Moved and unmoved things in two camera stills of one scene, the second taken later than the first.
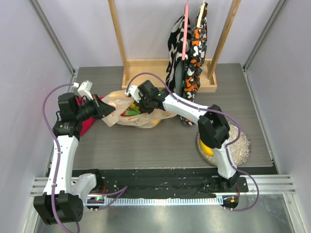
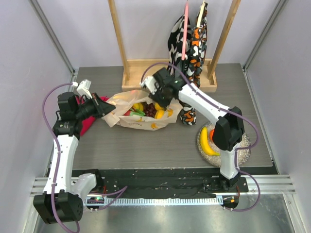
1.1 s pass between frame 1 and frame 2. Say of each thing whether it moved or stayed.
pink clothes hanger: stayed
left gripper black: stayed
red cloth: stayed
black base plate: stayed
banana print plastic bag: moved
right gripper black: moved
